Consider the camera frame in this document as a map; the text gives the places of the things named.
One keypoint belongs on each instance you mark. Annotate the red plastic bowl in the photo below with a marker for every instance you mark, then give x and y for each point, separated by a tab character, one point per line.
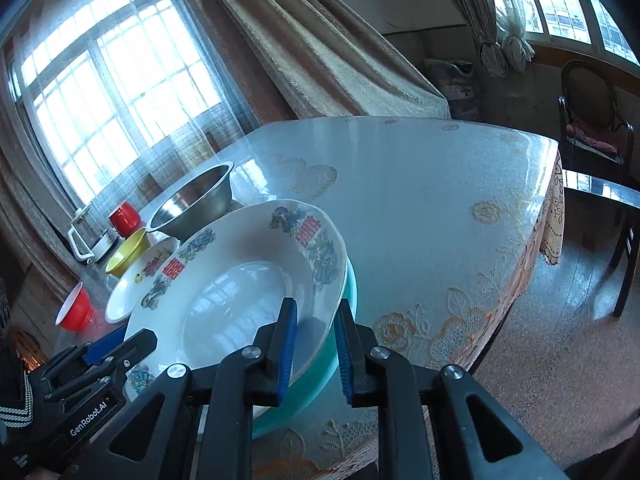
80	310

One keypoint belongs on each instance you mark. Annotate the tied white curtain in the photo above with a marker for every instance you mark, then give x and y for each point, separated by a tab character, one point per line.
510	25

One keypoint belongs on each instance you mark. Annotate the grey patterned curtain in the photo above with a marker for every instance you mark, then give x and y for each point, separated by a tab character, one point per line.
30	220

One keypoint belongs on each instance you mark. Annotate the person's left forearm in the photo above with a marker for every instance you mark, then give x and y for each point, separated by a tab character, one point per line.
15	410

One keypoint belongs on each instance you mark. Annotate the dark bag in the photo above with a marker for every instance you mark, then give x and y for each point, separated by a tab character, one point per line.
452	87

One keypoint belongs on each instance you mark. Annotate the beige drape curtain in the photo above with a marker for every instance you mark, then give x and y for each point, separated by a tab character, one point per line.
310	50

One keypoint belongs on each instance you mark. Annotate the stainless steel bowl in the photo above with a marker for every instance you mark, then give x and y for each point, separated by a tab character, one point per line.
200	200

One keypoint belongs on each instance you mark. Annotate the large white red-print plate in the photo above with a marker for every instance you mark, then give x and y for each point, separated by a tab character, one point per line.
235	290

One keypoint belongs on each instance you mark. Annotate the small white red-print plate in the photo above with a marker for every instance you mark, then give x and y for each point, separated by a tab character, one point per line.
132	292

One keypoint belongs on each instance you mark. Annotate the sheer white curtain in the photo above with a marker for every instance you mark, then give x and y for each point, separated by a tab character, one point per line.
210	125

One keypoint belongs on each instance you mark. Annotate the wooden armchair with cushion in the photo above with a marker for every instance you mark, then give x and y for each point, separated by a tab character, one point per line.
595	110

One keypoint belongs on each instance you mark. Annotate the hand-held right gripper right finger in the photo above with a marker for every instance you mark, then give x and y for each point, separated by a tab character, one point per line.
342	355

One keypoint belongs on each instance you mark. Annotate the corner window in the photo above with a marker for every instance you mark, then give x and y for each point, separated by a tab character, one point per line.
550	0

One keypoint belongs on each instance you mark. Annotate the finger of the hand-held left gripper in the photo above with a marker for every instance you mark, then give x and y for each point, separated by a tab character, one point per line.
102	350
135	345

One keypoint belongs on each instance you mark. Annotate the dark side table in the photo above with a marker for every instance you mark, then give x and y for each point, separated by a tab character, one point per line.
600	195

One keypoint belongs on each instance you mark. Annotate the red mug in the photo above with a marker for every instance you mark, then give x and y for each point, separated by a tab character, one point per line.
125	217

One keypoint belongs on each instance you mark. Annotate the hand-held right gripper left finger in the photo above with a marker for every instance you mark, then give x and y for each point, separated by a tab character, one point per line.
285	355

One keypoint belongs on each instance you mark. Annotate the teal plate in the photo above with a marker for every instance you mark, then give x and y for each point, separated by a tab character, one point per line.
312	395

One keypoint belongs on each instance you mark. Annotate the large grid window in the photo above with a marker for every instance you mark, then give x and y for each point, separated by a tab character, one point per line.
125	85

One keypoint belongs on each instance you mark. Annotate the yellow bowl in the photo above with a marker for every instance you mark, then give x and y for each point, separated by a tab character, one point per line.
125	255

